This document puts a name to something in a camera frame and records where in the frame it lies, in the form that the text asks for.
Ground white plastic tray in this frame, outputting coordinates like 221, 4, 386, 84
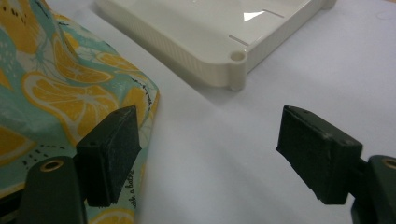
94, 0, 339, 91

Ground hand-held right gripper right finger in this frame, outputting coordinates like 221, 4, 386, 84
276, 105, 363, 205

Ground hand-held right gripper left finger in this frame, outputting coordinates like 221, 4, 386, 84
76, 105, 143, 208

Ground lemon print cloth bag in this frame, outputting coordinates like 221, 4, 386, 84
0, 0, 162, 224

